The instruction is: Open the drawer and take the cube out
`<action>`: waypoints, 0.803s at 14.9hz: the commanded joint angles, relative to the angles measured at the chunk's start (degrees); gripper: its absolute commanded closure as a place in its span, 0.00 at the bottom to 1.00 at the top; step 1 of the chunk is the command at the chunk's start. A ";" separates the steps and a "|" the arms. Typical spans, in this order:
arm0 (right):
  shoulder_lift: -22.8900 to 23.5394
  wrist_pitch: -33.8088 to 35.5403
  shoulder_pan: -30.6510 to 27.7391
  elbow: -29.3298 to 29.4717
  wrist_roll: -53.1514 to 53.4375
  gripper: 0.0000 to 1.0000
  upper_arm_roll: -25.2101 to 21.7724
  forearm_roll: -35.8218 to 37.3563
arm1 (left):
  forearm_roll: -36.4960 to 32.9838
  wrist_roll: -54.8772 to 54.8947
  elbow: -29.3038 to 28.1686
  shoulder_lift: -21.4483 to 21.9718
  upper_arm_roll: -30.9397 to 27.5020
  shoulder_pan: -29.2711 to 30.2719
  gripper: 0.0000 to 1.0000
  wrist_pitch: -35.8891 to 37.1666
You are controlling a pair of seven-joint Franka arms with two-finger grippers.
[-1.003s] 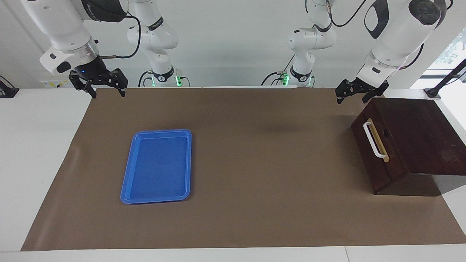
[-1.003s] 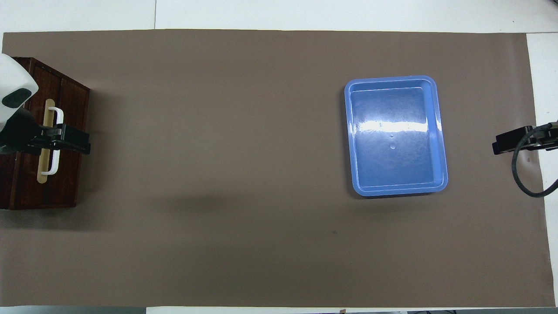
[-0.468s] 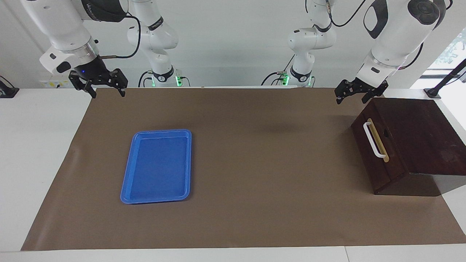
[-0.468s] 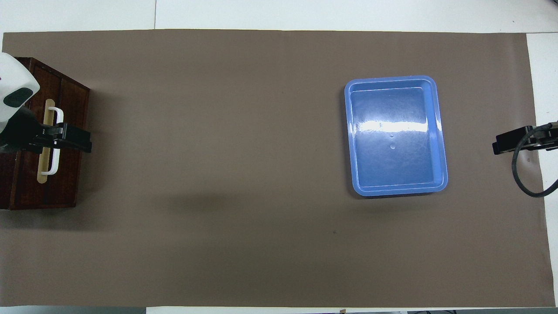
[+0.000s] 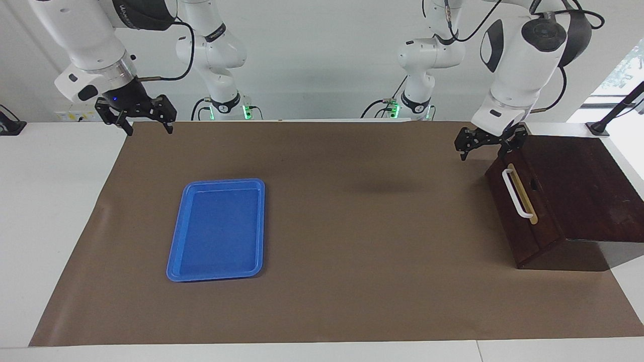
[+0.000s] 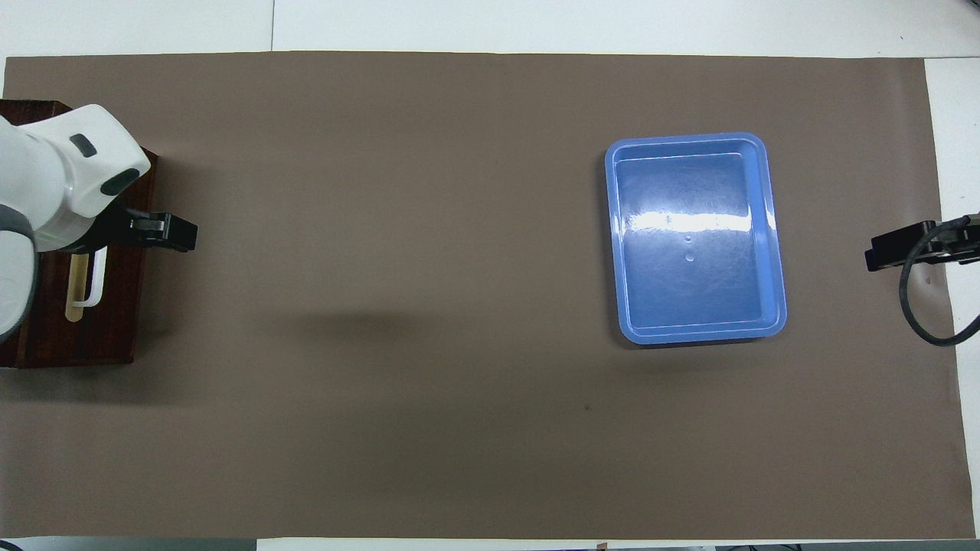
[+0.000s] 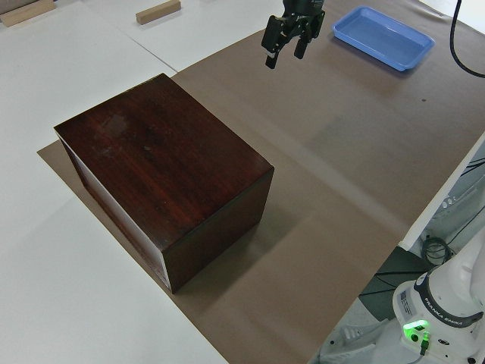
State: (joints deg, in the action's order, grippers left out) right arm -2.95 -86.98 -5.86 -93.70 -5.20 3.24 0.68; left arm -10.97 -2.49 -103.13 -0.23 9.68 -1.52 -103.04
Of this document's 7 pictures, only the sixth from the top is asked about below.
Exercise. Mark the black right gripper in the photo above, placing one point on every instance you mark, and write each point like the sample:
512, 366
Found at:
957, 241

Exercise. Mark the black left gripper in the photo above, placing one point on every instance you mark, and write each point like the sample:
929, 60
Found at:
126, 229

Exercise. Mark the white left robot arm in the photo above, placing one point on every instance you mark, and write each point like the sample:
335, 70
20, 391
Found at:
46, 168

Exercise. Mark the dark wooden drawer cabinet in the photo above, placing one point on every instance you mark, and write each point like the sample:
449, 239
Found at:
23, 115

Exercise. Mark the blue plastic tray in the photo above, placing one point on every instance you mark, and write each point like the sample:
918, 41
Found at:
693, 291

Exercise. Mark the brown table mat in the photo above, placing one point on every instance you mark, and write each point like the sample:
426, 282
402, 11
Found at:
459, 306

